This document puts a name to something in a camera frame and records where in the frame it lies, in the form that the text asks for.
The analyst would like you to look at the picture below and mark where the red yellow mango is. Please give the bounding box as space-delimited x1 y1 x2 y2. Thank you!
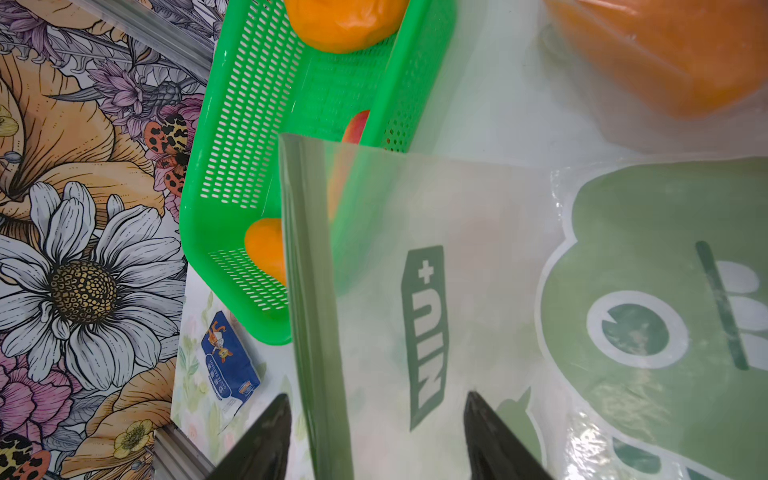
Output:
328 110 370 220

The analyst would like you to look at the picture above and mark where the orange mango bottom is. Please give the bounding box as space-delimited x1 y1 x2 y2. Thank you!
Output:
244 218 288 286

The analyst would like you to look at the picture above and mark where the orange mango top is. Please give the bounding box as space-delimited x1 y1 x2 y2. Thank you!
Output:
284 0 409 54

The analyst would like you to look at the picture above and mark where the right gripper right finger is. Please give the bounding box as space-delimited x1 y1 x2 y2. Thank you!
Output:
463 391 552 480

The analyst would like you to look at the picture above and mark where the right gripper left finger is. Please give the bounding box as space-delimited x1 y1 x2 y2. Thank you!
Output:
206 393 292 480

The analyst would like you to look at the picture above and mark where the blue white small packet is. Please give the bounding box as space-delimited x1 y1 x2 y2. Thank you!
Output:
201 311 261 420

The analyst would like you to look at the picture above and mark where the green plastic basket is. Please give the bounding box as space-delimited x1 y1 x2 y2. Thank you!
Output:
180 1 458 346

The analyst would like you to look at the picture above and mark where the clear zip-top bag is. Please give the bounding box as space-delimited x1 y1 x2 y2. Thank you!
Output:
544 1 767 157
283 151 767 479

